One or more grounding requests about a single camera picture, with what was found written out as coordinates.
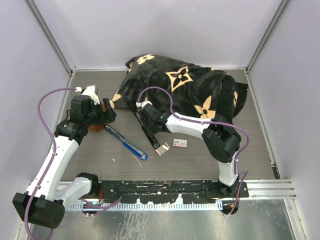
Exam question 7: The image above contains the white staples tray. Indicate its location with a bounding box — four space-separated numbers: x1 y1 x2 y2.
155 142 171 156

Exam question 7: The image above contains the red white staples box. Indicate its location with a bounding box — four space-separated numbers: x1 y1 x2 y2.
173 138 187 148

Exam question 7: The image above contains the blue stapler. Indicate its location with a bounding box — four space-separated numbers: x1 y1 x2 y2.
104 124 148 161

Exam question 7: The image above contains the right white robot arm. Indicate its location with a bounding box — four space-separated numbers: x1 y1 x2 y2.
136 101 242 197

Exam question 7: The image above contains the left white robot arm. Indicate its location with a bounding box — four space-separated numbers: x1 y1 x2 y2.
12 94 117 229

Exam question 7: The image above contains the brown folded cloth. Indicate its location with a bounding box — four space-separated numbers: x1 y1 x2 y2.
88 103 106 132

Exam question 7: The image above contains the black floral plush blanket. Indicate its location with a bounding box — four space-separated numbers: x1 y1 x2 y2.
109 54 248 123

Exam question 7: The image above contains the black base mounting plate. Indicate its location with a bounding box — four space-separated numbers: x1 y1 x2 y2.
71 179 251 205

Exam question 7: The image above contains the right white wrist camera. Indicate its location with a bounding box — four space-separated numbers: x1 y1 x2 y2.
135 100 153 109

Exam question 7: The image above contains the slotted cable duct rail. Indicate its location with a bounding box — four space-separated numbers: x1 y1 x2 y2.
69 201 223 211

